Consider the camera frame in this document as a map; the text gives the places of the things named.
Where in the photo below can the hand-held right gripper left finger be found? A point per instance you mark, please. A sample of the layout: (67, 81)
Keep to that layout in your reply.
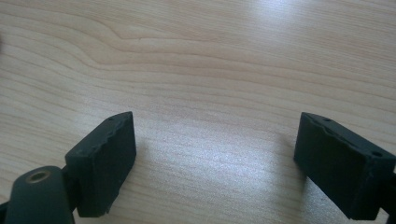
(102, 168)

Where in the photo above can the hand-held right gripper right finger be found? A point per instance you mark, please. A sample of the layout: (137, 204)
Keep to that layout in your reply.
(339, 168)

